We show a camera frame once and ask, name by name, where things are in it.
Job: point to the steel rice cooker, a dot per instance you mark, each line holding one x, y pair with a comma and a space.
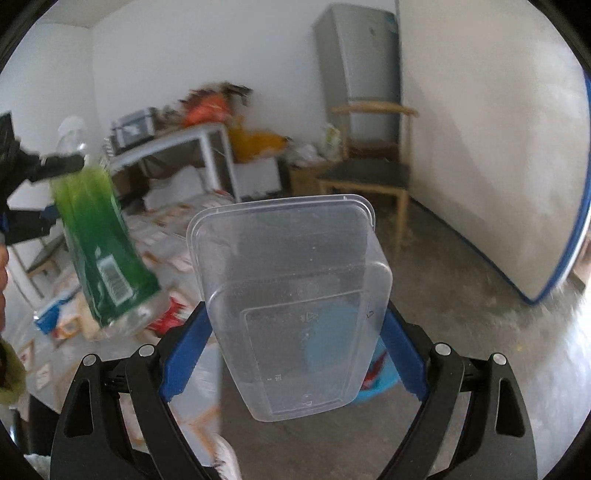
134, 129

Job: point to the white mattress blue edge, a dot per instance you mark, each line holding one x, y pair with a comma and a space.
485, 138

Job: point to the fuzzy green white garment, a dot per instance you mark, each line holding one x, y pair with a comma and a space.
37, 468

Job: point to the clear zip bag red print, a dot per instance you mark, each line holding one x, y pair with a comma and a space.
171, 318

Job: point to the white plastic bag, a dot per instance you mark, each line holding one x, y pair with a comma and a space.
304, 154

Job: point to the person's white shoe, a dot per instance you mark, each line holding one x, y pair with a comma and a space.
226, 461

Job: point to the blue plastic basket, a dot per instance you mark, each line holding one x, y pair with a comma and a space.
387, 385

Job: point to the white green carton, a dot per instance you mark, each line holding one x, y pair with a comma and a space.
333, 138

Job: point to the white pillow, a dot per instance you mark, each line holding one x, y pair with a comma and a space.
180, 184

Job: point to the orange plastic bag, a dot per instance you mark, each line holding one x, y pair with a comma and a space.
207, 110

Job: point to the white box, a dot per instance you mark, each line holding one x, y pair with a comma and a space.
258, 175

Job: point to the wooden chair black seat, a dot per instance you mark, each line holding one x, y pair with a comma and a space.
46, 261
369, 173

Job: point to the person's left forearm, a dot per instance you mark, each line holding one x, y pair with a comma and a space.
9, 369

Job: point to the clear plastic food container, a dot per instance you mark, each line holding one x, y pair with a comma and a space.
295, 277

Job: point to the green plastic bottle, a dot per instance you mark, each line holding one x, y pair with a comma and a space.
101, 240

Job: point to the yellow plastic bag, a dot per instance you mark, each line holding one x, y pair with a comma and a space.
258, 143

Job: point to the brown cardboard box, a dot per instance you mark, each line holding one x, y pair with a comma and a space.
304, 180

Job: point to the blue wrapper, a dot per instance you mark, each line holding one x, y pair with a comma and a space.
51, 316

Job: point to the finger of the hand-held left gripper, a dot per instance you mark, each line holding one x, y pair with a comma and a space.
51, 166
27, 226

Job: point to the white side table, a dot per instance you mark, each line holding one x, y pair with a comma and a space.
184, 136

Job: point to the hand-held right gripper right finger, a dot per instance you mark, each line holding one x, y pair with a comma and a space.
406, 355

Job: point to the grey refrigerator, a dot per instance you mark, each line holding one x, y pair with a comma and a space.
355, 69

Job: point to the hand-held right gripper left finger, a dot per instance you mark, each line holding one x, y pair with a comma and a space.
184, 355

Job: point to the fruit printed tablecloth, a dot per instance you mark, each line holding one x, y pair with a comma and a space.
152, 249

